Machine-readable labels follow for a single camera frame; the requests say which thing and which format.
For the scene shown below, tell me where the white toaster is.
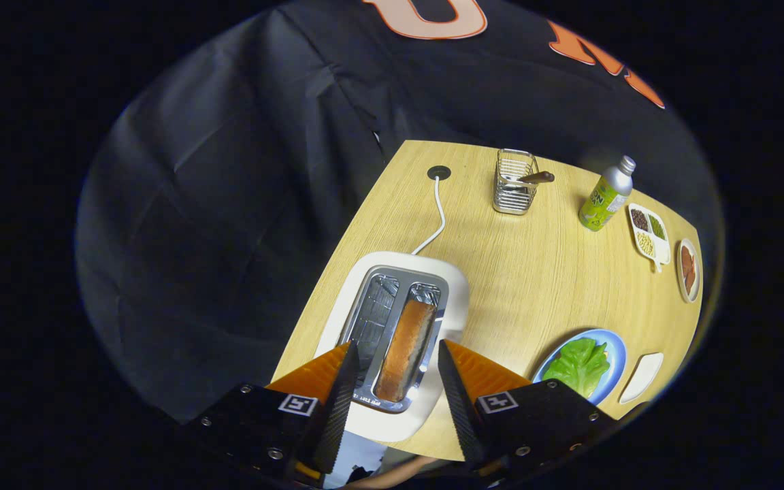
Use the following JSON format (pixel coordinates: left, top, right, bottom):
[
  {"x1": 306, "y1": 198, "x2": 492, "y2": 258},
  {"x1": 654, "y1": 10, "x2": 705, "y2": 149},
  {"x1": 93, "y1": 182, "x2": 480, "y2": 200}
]
[{"x1": 314, "y1": 251, "x2": 470, "y2": 443}]

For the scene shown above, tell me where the wire utensil basket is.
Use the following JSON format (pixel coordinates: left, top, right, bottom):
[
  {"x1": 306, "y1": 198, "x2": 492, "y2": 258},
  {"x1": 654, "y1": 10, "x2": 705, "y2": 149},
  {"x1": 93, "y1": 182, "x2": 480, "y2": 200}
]
[{"x1": 492, "y1": 148, "x2": 540, "y2": 216}]

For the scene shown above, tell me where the white square plate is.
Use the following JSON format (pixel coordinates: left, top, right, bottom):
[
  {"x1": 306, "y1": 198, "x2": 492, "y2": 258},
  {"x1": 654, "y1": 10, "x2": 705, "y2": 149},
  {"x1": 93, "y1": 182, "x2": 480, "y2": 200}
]
[{"x1": 619, "y1": 352, "x2": 665, "y2": 405}]

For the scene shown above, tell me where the silver bottle with green label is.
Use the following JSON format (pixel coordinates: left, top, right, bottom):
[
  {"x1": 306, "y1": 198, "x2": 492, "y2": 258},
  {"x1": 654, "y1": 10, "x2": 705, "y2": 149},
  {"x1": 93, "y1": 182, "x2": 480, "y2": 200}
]
[{"x1": 578, "y1": 155, "x2": 637, "y2": 233}]

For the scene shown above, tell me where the toasted bread slice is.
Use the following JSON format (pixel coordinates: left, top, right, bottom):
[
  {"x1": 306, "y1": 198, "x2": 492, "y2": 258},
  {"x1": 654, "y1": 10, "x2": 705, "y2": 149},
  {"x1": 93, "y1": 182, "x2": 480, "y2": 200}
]
[{"x1": 374, "y1": 300, "x2": 437, "y2": 403}]

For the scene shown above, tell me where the blue plate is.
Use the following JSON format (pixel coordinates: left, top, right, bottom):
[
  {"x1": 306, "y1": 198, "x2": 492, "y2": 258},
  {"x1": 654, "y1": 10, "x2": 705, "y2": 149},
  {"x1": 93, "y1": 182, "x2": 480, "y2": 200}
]
[{"x1": 532, "y1": 329, "x2": 627, "y2": 406}]

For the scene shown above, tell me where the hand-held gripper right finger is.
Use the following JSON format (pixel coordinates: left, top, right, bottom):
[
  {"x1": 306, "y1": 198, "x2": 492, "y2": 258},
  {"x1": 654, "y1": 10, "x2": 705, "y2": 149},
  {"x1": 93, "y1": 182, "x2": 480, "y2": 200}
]
[{"x1": 437, "y1": 339, "x2": 617, "y2": 484}]

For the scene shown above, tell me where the white oval plate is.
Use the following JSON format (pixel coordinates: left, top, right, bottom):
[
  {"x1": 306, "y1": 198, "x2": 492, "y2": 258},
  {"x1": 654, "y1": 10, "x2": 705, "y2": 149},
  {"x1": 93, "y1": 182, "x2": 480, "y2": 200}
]
[{"x1": 676, "y1": 238, "x2": 703, "y2": 304}]

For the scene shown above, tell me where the green lettuce leaf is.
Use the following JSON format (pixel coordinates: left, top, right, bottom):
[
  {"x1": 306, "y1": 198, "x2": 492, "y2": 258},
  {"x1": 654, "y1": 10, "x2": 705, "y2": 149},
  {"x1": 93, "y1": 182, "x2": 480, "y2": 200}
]
[{"x1": 542, "y1": 338, "x2": 612, "y2": 399}]

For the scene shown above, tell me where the black backdrop cloth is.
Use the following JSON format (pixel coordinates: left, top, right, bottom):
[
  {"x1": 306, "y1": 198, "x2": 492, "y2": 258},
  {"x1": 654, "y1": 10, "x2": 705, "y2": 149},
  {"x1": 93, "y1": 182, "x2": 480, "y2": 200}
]
[{"x1": 76, "y1": 0, "x2": 723, "y2": 423}]

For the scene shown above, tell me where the white divided dish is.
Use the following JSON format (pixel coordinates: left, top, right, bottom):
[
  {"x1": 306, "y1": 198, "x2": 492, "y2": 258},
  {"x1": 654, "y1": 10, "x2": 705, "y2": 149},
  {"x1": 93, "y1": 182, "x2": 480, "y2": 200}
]
[{"x1": 627, "y1": 203, "x2": 672, "y2": 273}]

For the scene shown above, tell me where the white toaster cable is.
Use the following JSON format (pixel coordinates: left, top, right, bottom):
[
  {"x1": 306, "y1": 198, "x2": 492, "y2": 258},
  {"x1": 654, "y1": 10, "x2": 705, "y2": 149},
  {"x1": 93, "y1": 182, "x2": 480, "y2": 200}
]
[{"x1": 411, "y1": 176, "x2": 447, "y2": 256}]

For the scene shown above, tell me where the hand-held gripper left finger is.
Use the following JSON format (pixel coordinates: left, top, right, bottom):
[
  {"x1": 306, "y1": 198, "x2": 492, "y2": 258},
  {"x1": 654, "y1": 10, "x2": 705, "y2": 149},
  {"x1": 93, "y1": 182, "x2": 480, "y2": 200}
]
[{"x1": 181, "y1": 340, "x2": 360, "y2": 487}]

